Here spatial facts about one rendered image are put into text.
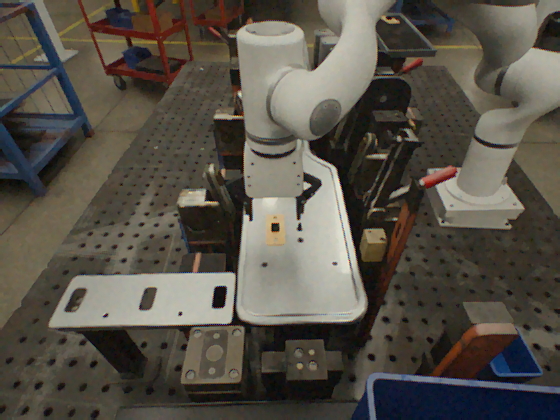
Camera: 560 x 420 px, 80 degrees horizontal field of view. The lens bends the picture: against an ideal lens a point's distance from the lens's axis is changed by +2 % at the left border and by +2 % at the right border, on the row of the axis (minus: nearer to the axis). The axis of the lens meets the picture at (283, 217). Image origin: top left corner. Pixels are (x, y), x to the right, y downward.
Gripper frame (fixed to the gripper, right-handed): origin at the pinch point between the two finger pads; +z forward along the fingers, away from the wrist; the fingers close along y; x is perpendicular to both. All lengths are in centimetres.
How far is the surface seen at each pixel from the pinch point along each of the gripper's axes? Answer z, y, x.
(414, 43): -11, -42, -58
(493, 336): -14.3, -20.2, 32.1
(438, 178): -8.2, -28.5, 1.0
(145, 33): 46, 108, -271
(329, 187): 5.0, -12.8, -13.0
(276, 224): 3.9, -0.3, -0.5
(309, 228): 5.0, -7.0, -0.2
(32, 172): 87, 155, -132
